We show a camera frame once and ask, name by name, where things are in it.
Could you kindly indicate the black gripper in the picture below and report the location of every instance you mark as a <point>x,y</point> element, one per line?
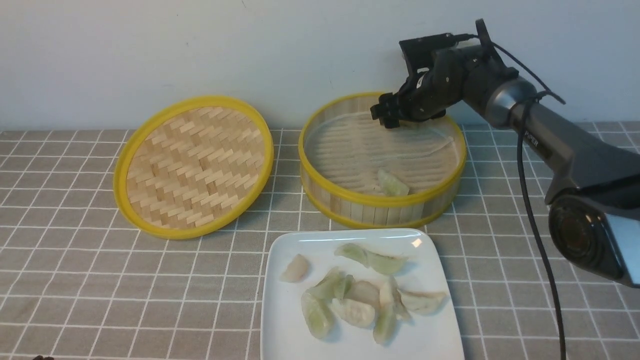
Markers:
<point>467,74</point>

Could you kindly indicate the pink white dumpling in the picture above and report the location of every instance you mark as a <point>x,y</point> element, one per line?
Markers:
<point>296,270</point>

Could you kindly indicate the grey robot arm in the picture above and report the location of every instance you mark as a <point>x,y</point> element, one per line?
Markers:
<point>593,196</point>

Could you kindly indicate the green dumpling top plate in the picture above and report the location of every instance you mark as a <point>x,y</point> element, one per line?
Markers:
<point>382,264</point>

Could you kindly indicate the green dumpling plate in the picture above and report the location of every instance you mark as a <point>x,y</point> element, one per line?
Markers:
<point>382,264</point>
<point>317,316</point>

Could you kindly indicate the pale dumpling plate edge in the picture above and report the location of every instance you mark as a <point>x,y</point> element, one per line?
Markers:
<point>389,295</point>

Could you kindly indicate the white dumpling centre plate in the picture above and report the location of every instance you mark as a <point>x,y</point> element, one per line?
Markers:
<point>360,306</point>

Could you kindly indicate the green dumpling left plate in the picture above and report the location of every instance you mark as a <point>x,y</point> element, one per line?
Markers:
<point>317,316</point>

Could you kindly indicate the white square plate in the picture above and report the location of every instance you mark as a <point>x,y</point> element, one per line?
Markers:
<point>284,333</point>

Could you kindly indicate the yellow rimmed bamboo steamer basket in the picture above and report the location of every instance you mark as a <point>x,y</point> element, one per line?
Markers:
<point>341,149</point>

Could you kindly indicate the green dumpling in steamer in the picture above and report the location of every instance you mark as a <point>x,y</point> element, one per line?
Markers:
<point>390,185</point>

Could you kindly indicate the green dumpling upper centre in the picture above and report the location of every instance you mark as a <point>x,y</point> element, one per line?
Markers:
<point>335,285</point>

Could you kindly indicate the pale green dumpling right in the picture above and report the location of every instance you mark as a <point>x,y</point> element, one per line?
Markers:
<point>423,303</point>

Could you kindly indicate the woven bamboo steamer lid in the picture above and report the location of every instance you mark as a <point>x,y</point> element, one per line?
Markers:
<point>194,167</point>

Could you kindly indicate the green dumpling lower centre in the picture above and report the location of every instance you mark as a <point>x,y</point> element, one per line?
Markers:
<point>385,325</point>

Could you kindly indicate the grey checked tablecloth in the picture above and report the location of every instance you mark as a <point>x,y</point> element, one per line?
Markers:
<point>77,281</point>

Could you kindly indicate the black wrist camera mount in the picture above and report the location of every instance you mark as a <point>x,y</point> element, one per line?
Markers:
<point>419,53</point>

